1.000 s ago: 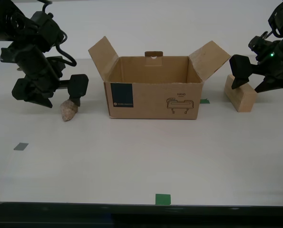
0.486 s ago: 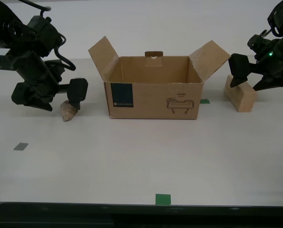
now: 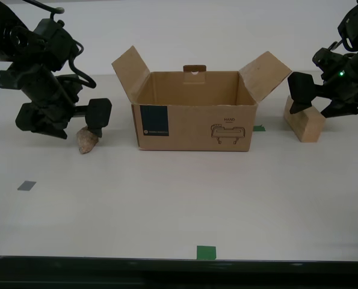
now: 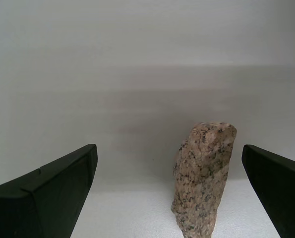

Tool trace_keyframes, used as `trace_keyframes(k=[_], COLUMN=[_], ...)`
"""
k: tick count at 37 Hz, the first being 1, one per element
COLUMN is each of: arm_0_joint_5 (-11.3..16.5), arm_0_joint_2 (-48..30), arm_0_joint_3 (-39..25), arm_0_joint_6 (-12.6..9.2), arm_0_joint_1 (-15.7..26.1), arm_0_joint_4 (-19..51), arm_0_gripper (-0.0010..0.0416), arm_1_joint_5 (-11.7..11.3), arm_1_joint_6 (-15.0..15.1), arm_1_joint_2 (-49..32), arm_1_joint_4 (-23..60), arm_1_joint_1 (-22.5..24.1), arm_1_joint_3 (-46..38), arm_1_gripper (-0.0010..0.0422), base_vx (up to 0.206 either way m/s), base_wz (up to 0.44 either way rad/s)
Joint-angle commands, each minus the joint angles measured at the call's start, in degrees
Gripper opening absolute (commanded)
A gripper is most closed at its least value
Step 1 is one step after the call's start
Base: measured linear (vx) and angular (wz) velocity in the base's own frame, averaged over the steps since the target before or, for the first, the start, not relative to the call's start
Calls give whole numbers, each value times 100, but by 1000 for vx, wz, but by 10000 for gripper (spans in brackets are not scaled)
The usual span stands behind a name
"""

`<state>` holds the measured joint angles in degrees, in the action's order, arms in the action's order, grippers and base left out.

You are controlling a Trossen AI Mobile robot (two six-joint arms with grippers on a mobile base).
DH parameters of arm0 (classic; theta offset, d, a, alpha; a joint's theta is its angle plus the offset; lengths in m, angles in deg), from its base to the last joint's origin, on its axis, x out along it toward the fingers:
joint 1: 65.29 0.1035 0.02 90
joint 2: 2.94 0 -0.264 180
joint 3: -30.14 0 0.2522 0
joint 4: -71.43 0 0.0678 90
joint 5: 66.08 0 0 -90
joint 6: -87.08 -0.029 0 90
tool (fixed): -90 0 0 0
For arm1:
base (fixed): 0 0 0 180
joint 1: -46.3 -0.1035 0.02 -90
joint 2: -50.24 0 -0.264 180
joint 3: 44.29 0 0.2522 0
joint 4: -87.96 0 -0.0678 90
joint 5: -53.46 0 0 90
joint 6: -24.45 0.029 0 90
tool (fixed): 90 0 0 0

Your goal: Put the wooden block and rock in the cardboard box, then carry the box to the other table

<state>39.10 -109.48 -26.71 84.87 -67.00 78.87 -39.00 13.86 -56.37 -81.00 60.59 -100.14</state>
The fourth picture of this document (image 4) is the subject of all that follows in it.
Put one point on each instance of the speckled pinkish granite rock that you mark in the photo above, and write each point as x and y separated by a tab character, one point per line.
201	178

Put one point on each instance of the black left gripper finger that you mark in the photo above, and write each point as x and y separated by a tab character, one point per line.
38	205
286	193

